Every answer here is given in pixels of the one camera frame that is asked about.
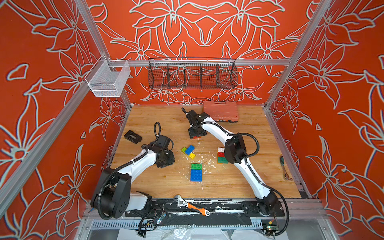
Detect blue lego brick back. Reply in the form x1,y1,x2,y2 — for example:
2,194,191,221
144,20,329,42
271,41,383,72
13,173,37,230
185,145,195,155

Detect blue lego brick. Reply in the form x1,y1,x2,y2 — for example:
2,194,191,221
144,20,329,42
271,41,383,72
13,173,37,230
190,175,203,182
191,169,203,177
185,145,195,155

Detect dark green lego brick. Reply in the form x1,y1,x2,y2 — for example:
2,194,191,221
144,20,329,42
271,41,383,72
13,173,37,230
217,157,229,164

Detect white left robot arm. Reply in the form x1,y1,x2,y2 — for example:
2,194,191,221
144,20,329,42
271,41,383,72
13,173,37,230
91,147,175,220

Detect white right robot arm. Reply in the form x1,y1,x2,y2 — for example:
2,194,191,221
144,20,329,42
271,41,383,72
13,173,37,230
182,108,288,216

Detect salmon red tool case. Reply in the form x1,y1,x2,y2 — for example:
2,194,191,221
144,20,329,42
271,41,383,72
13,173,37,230
203,101,239,123

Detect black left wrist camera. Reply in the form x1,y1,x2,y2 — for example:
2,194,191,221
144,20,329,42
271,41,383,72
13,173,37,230
155,135,174,151

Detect orange handled adjustable wrench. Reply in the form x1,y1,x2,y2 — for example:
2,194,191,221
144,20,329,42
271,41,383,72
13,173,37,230
174,195,211,217

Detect black wire wall basket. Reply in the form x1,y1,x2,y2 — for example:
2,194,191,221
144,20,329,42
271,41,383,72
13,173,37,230
148,57,239,90

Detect clear plastic wall bin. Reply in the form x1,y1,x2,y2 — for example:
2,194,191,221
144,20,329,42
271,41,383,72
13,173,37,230
85,59,131,97

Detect green handled pliers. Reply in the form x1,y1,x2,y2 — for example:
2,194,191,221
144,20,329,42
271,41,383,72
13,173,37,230
280,156,293,181

